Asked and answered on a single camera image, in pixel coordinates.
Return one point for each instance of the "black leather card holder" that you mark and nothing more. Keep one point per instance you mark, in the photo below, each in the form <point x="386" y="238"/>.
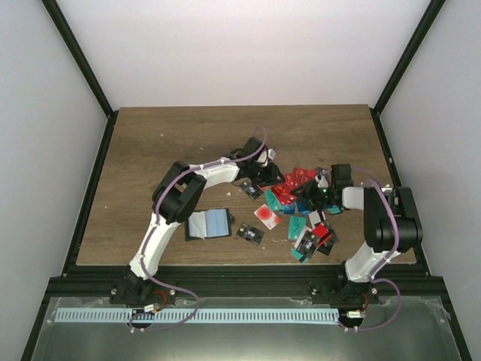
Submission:
<point x="208" y="224"/>

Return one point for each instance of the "red card right pile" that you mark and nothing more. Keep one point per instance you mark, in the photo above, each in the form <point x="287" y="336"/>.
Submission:
<point x="323" y="233"/>

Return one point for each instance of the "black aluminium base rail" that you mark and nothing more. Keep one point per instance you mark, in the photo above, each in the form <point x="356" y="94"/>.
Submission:
<point x="324" y="284"/>

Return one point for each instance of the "red card with gold text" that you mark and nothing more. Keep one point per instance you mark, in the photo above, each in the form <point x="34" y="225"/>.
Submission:
<point x="283" y="193"/>

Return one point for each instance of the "right black frame post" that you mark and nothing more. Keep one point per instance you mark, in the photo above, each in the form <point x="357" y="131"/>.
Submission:
<point x="422" y="29"/>

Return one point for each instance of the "teal VIP card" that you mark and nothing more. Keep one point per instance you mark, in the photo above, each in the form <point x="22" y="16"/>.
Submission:
<point x="296" y="225"/>

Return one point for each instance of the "black frame post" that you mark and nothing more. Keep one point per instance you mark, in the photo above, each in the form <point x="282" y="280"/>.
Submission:
<point x="422" y="29"/>
<point x="60" y="22"/>

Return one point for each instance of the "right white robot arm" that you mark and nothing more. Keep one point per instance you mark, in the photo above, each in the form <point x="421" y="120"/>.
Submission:
<point x="391" y="224"/>

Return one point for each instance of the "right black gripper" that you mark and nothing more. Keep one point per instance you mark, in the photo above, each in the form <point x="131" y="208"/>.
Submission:
<point x="308" y="190"/>

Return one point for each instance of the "white card red circle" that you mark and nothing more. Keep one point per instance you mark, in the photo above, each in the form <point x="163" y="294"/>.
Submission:
<point x="267" y="217"/>

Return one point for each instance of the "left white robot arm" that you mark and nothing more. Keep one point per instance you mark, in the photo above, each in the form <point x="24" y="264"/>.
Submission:
<point x="174" y="201"/>

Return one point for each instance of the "black VIP card right pile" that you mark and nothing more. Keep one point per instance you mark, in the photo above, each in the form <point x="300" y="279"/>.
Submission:
<point x="306" y="245"/>

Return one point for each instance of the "light blue cable duct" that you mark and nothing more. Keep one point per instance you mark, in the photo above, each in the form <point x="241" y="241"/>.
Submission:
<point x="204" y="315"/>

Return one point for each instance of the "left black frame post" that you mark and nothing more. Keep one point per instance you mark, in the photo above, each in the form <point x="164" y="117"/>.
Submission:
<point x="60" y="22"/>

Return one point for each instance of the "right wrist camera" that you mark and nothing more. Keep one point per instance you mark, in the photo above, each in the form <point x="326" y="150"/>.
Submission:
<point x="322" y="179"/>

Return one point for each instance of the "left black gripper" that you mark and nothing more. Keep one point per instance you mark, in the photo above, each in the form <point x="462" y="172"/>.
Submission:
<point x="270" y="178"/>

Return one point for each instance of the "teal card upper pile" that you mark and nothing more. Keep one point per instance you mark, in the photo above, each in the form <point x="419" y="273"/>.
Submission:
<point x="272" y="201"/>

